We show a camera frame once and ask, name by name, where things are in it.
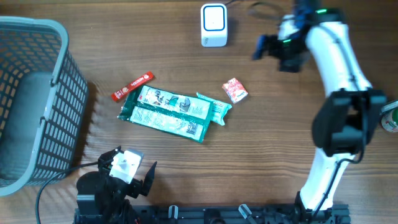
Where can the teal wet wipes pack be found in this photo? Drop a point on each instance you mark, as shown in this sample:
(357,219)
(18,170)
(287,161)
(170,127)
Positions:
(219,109)

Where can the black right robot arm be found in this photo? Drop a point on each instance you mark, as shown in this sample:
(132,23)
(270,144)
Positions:
(346,122)

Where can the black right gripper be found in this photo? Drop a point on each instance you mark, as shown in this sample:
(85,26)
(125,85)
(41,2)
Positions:
(293,63)

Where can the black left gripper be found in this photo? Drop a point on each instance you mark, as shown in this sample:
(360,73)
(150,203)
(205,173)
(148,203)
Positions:
(137,185)

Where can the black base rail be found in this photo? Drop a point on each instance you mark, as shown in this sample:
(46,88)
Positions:
(268,214)

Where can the red snack packet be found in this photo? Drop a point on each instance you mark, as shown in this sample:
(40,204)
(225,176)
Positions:
(235,90)

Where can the green lid jar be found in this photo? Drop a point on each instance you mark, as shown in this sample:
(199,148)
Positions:
(389,121)

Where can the green sponge pack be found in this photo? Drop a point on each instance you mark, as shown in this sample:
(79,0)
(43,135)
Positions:
(169,112)

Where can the grey plastic basket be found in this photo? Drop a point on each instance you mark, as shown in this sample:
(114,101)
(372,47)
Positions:
(43,100)

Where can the white barcode scanner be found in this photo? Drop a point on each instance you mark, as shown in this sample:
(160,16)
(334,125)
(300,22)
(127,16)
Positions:
(214,25)

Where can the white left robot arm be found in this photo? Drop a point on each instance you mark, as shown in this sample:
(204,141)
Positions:
(101,196)

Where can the red coffee stick sachet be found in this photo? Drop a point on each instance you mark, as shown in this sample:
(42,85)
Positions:
(118,95)

